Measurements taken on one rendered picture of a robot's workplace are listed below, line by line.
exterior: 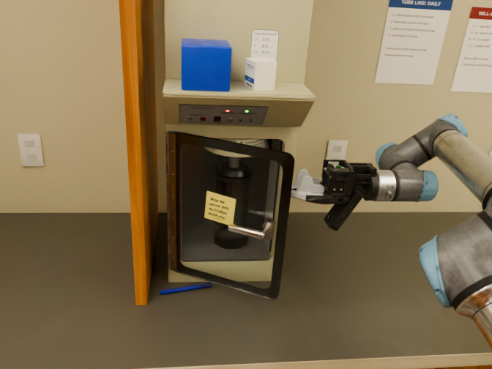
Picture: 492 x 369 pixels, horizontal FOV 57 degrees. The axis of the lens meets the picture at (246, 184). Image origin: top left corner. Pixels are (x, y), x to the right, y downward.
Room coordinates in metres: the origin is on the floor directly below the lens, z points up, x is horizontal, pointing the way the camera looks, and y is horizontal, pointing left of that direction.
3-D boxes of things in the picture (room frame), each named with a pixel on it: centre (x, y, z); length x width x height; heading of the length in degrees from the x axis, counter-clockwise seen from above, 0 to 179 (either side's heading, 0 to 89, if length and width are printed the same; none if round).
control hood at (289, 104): (0.98, 0.03, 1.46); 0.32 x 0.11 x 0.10; 98
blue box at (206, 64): (0.97, 0.10, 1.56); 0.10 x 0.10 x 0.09; 8
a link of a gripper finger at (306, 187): (0.93, -0.13, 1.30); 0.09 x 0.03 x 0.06; 98
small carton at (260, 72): (0.99, -0.01, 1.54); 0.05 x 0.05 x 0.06; 26
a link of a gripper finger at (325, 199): (0.93, -0.18, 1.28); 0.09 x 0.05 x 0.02; 98
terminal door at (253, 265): (0.96, 0.04, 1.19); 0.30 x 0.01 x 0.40; 71
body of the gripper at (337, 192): (0.96, -0.24, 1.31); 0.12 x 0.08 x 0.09; 98
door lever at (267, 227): (0.90, -0.02, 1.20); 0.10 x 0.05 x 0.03; 71
